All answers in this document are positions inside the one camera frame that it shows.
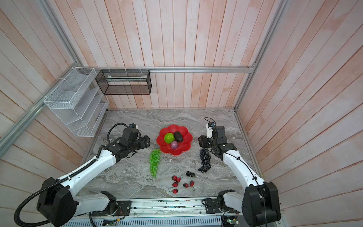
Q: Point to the green grape bunch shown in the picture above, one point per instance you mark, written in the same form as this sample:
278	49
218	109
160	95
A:
154	162

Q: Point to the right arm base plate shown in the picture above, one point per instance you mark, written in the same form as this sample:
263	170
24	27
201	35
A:
216	205

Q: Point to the dark avocado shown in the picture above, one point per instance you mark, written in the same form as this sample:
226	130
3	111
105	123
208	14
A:
178	137

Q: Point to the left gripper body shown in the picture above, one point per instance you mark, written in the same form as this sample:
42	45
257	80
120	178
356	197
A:
139	144

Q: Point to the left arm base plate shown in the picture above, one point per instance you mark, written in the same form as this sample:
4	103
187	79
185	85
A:
115	209

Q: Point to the red flower-shaped fruit bowl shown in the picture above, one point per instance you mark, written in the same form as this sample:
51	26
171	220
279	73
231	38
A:
174	140

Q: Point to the purple fig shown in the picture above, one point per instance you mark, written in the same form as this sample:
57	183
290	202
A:
174	145

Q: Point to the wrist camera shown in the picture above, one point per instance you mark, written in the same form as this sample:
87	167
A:
210	129
134	126

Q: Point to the red cherry pair upper left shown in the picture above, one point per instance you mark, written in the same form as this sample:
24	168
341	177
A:
177	179

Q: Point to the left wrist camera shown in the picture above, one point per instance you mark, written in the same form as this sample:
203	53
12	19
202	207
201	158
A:
134	126

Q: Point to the white wire mesh shelf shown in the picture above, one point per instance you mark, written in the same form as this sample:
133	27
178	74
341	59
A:
77	103

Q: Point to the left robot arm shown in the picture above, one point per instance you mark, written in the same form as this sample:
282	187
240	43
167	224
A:
59	202

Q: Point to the red cherry right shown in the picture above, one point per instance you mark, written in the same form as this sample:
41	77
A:
191	184

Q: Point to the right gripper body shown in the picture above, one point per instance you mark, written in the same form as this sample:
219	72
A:
208	143

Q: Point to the green circuit board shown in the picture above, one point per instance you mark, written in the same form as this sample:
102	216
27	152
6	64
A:
110	222

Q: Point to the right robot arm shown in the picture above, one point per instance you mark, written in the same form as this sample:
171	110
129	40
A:
259	204

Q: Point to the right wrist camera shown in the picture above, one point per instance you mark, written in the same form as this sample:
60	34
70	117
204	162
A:
210	129

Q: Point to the white slotted cable duct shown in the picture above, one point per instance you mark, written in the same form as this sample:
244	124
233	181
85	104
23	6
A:
203	221

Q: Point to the black wire mesh basket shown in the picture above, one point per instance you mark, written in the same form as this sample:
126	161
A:
124	82

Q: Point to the dark blackberry pair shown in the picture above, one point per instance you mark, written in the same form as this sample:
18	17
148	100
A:
190	174

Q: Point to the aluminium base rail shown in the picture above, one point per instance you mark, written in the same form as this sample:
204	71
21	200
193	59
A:
165	207

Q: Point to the black grape bunch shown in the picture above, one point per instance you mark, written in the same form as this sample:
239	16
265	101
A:
205	160

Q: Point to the green bumpy round fruit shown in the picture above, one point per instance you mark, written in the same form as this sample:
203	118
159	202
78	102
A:
168	138

